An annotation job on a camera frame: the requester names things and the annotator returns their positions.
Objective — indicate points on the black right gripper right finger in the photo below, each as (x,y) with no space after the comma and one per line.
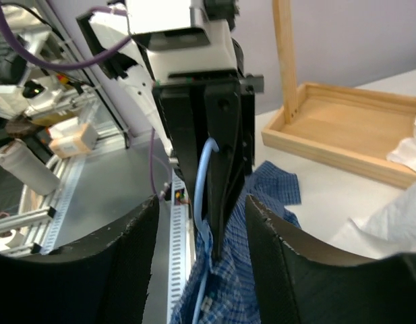
(301,279)

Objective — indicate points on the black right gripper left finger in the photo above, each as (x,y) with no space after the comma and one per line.
(23,288)

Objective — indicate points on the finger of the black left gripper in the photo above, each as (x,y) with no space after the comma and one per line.
(186,123)
(223,116)

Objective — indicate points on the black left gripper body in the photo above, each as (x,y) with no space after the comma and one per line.
(249,86)

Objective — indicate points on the blue wire hanger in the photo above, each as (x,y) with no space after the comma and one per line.
(203,228)

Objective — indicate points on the blue checked shirt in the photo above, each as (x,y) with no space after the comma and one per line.
(230,290)

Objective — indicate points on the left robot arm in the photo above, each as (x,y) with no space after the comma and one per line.
(129,66)

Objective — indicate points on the white shirt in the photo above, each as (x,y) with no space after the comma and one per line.
(392,229)

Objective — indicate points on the wooden clothes rack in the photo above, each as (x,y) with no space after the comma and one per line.
(348,128)

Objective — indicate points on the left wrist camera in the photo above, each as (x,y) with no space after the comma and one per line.
(181,37)

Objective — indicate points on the slotted cable duct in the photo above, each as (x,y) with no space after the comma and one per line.
(104,276)

